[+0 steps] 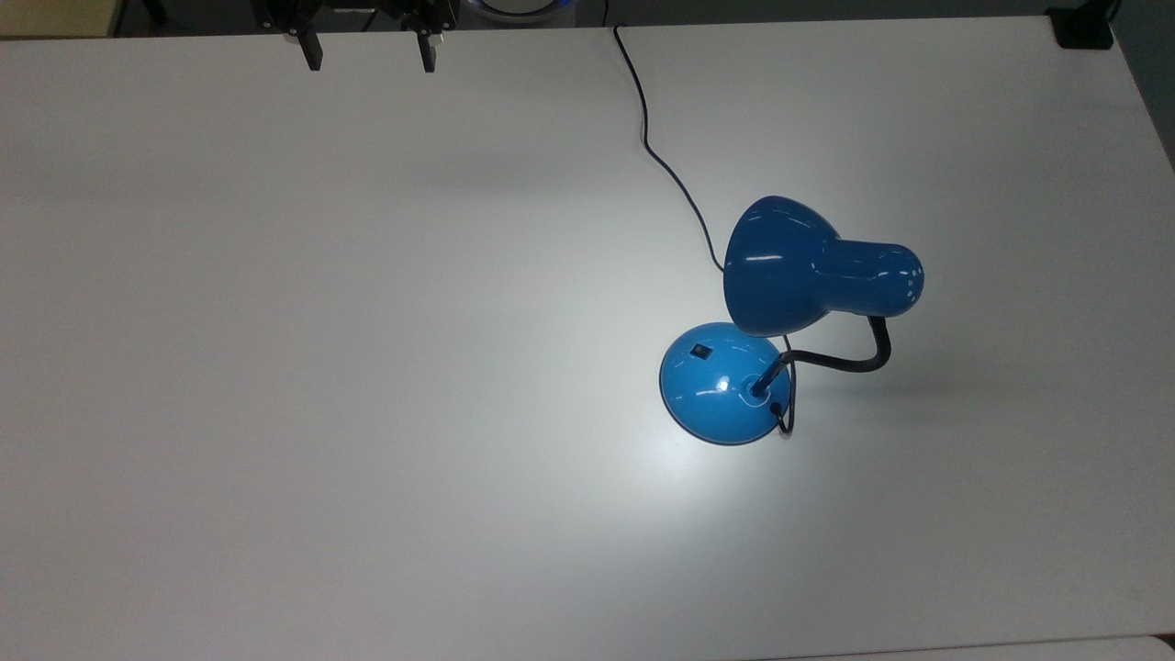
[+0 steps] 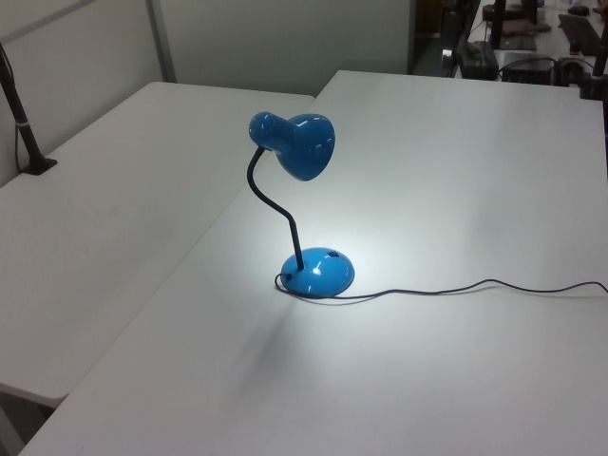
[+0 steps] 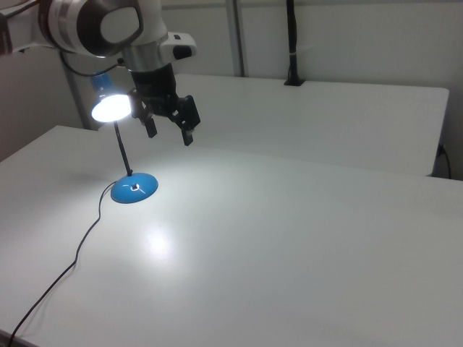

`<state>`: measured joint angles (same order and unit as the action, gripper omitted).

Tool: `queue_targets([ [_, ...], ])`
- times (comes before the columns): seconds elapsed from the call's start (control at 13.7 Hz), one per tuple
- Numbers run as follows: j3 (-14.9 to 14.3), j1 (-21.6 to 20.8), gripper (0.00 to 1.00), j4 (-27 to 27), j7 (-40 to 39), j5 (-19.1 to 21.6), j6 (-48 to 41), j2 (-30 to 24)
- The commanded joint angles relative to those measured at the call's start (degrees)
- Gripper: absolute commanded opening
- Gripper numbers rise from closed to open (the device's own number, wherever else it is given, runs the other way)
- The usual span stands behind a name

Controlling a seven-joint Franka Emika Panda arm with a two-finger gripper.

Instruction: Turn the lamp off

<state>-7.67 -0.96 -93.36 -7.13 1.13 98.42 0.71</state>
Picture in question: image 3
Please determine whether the black cable at table end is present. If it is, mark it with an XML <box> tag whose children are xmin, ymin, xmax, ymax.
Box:
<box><xmin>437</xmin><ymin>143</ymin><xmax>453</xmax><ymax>179</ymax></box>

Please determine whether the blue desk lamp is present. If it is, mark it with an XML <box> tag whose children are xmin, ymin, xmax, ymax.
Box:
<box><xmin>89</xmin><ymin>71</ymin><xmax>160</xmax><ymax>204</ymax></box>

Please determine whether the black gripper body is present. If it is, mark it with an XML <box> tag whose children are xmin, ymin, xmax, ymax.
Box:
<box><xmin>129</xmin><ymin>62</ymin><xmax>181</xmax><ymax>117</ymax></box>

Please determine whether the black pole with table clamp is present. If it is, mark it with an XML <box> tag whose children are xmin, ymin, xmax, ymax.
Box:
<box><xmin>283</xmin><ymin>0</ymin><xmax>307</xmax><ymax>87</ymax></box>

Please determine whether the black lamp power cable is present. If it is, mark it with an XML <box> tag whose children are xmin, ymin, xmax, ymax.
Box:
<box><xmin>0</xmin><ymin>182</ymin><xmax>117</xmax><ymax>347</ymax></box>

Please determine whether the grey partition frame post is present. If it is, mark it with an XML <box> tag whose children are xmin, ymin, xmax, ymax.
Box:
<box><xmin>224</xmin><ymin>0</ymin><xmax>251</xmax><ymax>78</ymax></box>

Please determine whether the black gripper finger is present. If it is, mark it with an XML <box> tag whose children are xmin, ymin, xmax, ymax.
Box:
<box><xmin>129</xmin><ymin>89</ymin><xmax>158</xmax><ymax>139</ymax></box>
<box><xmin>167</xmin><ymin>94</ymin><xmax>202</xmax><ymax>147</ymax></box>

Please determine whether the white side table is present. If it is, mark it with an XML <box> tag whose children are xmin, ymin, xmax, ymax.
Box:
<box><xmin>172</xmin><ymin>73</ymin><xmax>451</xmax><ymax>178</ymax></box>

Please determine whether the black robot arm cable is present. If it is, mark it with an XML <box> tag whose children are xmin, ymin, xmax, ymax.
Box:
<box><xmin>59</xmin><ymin>51</ymin><xmax>126</xmax><ymax>78</ymax></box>

